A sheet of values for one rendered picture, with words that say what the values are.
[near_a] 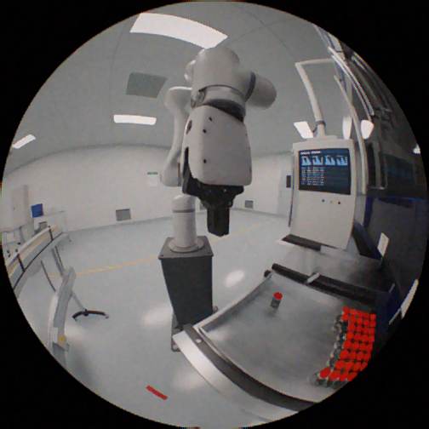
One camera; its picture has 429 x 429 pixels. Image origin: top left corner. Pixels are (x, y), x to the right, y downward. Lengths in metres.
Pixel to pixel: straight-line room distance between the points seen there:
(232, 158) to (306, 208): 0.92
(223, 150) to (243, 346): 0.32
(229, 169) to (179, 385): 1.20
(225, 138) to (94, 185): 5.03
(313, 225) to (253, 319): 0.85
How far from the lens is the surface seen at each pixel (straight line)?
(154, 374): 1.22
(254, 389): 0.25
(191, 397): 1.16
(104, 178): 5.05
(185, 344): 0.29
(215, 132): 0.15
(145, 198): 4.99
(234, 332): 0.30
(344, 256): 0.71
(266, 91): 0.27
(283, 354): 0.30
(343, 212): 1.00
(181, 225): 0.59
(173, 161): 0.57
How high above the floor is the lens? 1.15
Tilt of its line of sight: 11 degrees down
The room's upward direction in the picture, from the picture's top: straight up
